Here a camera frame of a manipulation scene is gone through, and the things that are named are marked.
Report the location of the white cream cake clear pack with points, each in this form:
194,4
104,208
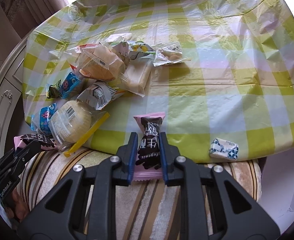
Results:
137,74

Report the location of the yellow green printed snack pack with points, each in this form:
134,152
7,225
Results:
133,49

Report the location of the pink black chocolate snack pack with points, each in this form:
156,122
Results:
148,163

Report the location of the person left hand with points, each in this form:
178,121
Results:
15,207

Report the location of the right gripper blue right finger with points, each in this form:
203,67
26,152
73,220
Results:
168,155

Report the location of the round white bun yellow-edged pack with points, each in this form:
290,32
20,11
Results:
73,124

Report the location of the dark green candy wrapper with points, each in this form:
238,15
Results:
53,91

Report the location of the blue cartoon snack pack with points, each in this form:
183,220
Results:
71,86
40,121

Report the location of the white carved cabinet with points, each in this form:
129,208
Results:
11,105

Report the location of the white blue patterned small packet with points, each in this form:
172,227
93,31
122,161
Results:
223,149

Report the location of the green checkered plastic tablecloth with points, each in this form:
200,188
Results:
237,83

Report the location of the bread in clear orange pack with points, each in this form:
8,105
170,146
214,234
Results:
94,61

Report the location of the clear pack of small biscuits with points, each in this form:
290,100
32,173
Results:
168,53

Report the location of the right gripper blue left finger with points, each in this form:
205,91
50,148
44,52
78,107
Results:
127,154

